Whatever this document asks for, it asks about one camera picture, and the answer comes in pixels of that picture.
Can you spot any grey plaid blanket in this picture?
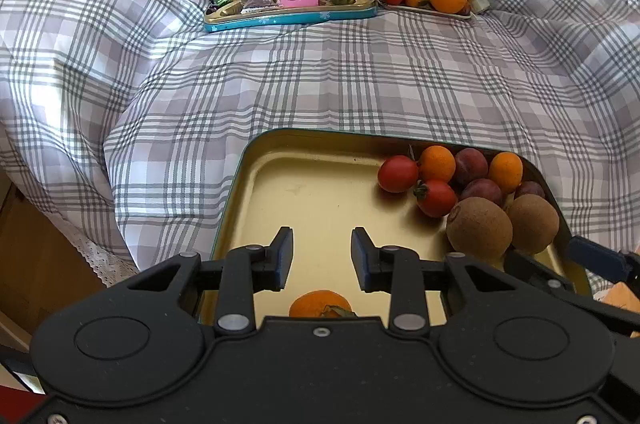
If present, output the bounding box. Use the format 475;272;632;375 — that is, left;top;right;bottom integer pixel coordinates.
0;0;640;295

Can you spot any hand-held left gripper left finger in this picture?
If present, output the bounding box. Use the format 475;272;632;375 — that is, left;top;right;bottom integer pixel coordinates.
127;226;293;339

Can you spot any red object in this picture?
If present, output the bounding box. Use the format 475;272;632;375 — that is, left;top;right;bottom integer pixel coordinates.
0;384;48;424

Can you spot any brown kiwi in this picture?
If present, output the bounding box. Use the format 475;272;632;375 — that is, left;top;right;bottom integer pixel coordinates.
446;197;514;261
506;194;560;255

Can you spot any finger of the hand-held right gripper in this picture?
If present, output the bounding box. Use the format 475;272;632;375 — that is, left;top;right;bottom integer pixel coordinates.
567;236;640;285
505;249;576;295

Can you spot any dark purple plum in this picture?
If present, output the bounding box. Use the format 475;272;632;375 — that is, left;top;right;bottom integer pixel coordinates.
460;178;505;207
452;148;489;187
514;181;547;201

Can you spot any red cherry tomato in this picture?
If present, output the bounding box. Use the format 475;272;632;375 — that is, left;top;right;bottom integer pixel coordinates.
377;155;420;193
413;180;458;219

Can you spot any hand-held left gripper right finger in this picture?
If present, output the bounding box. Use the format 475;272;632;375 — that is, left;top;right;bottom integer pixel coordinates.
351;227;531;339

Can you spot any gold tin tray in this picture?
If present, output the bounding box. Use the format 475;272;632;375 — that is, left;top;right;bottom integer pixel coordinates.
200;129;593;325

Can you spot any blue tin tray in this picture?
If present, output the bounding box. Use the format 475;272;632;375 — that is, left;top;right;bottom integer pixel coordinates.
203;0;378;33

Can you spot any white fruit tray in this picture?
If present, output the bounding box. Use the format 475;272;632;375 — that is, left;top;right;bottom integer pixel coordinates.
375;0;475;22

